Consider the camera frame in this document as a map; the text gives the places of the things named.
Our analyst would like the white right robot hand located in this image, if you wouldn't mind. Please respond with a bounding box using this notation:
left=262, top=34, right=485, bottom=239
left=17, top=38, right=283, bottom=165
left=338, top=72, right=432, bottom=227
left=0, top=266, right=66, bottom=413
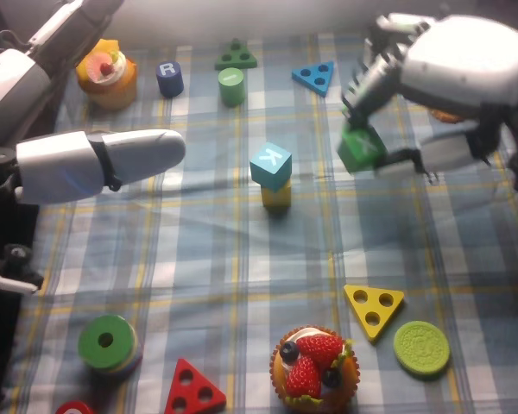
left=338, top=11, right=518, bottom=182

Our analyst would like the toy cupcake with strawberries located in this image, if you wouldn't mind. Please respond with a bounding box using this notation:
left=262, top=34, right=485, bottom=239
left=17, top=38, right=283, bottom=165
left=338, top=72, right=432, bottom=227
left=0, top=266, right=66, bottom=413
left=270, top=326, right=359, bottom=411

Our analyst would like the green cylinder block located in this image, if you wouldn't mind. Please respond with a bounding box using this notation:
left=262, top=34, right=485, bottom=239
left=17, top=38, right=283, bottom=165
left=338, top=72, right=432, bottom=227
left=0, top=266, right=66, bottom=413
left=218, top=67, right=247, bottom=108

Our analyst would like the blue triangle block with holes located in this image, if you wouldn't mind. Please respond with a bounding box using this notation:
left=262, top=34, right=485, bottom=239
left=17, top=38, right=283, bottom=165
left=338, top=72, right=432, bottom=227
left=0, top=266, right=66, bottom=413
left=291, top=60, right=336, bottom=98

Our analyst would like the green cube with letter X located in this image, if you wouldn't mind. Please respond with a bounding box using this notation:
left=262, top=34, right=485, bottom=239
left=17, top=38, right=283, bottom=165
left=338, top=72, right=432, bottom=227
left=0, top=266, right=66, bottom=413
left=337, top=122, right=389, bottom=174

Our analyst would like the tan flower-shaped toy biscuit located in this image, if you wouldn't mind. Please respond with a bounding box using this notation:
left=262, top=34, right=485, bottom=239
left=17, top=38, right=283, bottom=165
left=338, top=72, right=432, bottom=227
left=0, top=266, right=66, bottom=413
left=429, top=107, right=465, bottom=125

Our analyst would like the green toy sandwich cookie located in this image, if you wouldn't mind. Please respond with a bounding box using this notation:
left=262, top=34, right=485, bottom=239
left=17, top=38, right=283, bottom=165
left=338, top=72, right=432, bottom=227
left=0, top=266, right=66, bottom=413
left=393, top=321, right=452, bottom=380

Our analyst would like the yellow wooden cube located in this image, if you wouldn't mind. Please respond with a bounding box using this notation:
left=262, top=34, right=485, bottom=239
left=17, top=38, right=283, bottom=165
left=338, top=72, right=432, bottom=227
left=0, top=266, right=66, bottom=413
left=261, top=179, right=293, bottom=211

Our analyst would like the blue plaid tablecloth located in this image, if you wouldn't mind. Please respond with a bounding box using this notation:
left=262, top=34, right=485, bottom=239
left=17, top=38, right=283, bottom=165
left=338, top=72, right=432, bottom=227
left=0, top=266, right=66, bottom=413
left=0, top=32, right=518, bottom=414

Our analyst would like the orange toy cupcake with cherry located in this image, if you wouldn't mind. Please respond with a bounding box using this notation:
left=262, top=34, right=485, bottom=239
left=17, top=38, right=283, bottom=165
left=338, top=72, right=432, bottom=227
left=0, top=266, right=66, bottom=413
left=75, top=38, right=138, bottom=110

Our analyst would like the red cylinder block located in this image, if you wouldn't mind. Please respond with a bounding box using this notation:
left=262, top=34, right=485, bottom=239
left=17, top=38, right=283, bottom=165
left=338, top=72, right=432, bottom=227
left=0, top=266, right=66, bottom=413
left=54, top=400, right=97, bottom=414

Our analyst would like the red triangle block with holes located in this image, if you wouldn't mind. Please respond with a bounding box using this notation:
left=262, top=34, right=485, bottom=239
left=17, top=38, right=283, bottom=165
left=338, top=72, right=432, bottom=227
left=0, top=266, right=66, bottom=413
left=163, top=357, right=228, bottom=414

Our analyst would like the blue cylinder with letter R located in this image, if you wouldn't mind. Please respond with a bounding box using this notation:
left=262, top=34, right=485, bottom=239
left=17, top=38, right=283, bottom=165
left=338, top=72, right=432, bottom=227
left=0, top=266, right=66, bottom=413
left=155, top=60, right=185, bottom=98

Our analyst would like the stacked rings toy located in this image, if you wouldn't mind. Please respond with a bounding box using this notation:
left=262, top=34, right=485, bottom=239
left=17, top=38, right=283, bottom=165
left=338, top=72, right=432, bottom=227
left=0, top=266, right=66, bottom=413
left=77, top=314, right=144, bottom=381

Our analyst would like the green triangle block with holes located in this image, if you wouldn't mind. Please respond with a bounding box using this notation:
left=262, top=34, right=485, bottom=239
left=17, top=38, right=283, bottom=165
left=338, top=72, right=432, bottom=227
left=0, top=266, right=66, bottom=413
left=214, top=38, right=259, bottom=71

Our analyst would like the yellow triangle block with holes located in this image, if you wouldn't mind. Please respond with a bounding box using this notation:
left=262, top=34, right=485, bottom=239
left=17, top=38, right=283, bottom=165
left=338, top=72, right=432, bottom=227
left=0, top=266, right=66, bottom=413
left=343, top=284, right=406, bottom=344

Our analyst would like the cyan cube with letter K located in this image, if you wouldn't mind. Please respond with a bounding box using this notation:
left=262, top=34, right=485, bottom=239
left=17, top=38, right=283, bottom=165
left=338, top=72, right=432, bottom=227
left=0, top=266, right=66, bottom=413
left=249, top=141, right=294, bottom=192

